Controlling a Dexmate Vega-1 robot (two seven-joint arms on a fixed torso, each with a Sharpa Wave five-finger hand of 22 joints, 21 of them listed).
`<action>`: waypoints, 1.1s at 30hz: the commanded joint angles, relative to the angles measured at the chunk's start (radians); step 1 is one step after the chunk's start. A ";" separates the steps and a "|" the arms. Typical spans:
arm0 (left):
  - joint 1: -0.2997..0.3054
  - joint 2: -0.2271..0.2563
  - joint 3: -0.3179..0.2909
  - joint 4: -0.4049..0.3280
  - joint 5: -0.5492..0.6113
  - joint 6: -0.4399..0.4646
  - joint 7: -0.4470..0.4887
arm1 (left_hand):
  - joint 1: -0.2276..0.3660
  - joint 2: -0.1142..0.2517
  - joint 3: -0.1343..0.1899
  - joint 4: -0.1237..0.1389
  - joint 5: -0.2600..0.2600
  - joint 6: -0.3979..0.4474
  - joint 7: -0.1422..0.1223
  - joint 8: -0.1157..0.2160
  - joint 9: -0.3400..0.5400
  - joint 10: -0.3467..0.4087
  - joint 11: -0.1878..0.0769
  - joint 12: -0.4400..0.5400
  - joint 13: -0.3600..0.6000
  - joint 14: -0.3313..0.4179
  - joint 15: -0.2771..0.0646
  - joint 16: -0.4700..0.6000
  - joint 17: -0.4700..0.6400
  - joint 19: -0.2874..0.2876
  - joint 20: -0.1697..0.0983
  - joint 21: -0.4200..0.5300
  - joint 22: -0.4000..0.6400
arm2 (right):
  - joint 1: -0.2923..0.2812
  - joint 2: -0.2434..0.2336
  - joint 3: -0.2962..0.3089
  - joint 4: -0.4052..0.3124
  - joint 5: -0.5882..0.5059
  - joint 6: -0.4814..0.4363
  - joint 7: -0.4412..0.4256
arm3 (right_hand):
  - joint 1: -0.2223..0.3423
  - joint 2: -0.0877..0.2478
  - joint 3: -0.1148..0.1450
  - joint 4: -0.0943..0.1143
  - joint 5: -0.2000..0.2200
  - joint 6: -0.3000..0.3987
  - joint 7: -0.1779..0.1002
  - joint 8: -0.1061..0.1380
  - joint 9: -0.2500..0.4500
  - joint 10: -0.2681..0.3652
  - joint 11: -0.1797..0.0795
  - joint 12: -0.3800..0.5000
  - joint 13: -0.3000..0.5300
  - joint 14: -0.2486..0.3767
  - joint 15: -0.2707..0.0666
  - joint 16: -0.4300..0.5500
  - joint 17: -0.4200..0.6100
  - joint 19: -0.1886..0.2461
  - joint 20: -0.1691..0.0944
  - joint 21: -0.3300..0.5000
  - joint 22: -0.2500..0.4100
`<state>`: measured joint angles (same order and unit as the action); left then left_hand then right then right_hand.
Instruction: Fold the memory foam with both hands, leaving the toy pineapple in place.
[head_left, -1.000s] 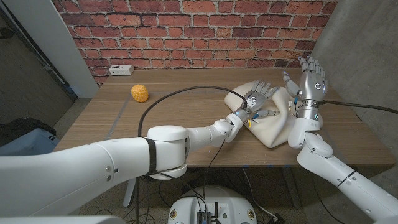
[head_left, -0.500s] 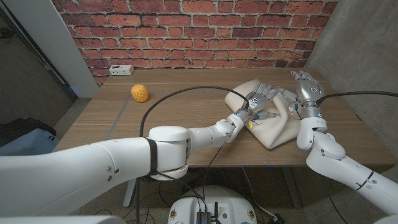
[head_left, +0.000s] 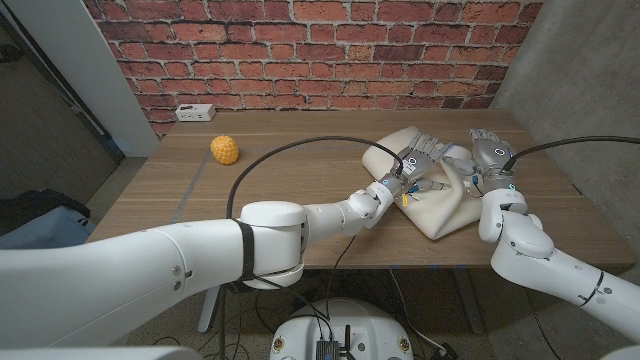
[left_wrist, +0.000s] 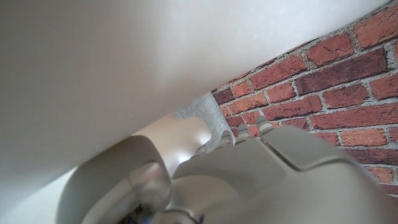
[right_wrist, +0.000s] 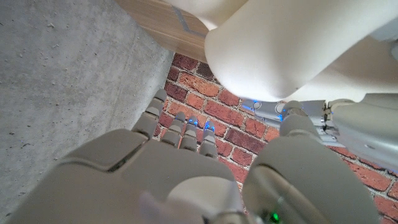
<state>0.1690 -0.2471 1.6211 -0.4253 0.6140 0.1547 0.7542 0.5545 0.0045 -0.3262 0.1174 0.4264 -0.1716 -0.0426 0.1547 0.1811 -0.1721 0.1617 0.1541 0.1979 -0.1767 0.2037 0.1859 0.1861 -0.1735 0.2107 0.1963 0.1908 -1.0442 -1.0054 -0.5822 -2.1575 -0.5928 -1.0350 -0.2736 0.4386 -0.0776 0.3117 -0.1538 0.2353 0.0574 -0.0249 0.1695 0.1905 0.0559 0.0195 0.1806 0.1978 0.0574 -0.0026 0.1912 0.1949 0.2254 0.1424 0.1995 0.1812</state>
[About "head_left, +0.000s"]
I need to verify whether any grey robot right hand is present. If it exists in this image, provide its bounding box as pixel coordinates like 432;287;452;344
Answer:
442;127;517;194

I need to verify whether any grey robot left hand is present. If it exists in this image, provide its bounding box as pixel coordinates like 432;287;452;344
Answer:
378;131;454;197

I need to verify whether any cream memory foam sheet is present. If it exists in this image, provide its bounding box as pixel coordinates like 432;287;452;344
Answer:
360;124;485;241

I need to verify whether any yellow toy pineapple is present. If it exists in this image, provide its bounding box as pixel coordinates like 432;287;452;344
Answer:
209;135;240;166

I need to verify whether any grey table leg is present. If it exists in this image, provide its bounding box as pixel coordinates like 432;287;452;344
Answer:
452;269;486;335

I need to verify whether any red brick printed backdrop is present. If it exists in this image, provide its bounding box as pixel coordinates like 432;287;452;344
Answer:
82;0;546;139

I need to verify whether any white robot torso base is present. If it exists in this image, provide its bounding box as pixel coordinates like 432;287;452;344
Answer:
269;298;415;360

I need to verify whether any black antenna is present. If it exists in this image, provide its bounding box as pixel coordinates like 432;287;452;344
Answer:
342;324;357;360

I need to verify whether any small grey electronics box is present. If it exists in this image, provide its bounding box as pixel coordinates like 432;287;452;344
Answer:
314;338;342;360

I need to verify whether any white power strip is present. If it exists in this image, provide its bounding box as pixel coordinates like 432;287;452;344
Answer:
174;103;217;123

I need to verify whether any white table leg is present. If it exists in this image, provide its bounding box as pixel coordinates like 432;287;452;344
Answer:
197;284;224;335

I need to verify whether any blue storage container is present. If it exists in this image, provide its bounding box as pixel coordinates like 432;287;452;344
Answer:
0;206;96;250

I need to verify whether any black bag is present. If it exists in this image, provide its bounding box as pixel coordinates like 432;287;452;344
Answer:
0;188;91;235

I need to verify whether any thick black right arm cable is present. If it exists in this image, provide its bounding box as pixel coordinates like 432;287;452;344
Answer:
502;135;640;172

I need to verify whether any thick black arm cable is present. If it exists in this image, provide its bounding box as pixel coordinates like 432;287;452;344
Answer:
502;135;640;172
217;135;405;360

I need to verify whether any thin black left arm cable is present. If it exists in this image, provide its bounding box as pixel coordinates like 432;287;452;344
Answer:
249;234;359;321

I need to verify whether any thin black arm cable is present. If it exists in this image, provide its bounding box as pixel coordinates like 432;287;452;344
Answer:
522;287;564;360
249;234;359;321

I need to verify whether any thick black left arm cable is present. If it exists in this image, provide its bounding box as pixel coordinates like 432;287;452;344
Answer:
217;135;405;360

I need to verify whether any white floor cable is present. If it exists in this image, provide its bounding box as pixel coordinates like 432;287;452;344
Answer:
388;268;447;354

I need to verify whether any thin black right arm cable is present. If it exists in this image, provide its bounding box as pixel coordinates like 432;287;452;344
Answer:
522;287;564;360

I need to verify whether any white wall panel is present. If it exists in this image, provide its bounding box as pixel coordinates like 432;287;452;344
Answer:
4;0;160;159

